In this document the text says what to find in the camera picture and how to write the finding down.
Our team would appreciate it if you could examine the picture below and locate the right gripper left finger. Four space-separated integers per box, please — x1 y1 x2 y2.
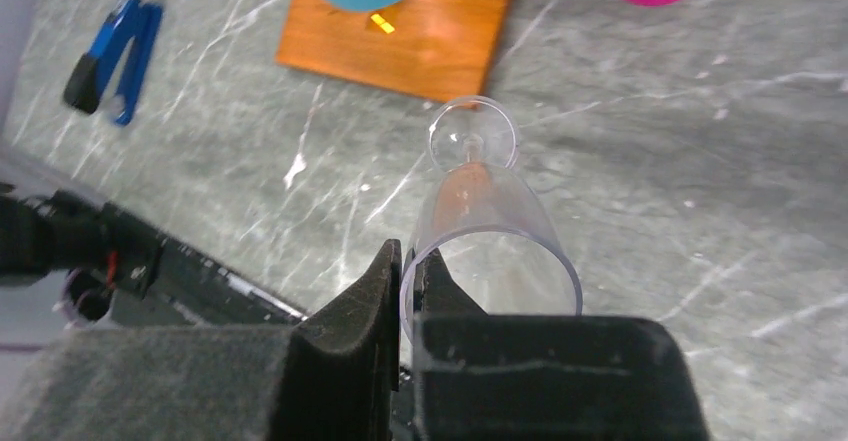
1 240 402 440

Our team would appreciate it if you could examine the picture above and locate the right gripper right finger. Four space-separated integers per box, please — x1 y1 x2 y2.
412 252 710 440

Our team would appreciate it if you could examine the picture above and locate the clear wine glass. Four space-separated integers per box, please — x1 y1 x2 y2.
400 95 583 338

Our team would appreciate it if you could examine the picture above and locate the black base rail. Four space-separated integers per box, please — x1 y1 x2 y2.
1 188 307 326

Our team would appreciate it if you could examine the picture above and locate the gold wire glass rack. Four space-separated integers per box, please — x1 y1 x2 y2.
275 0 511 102

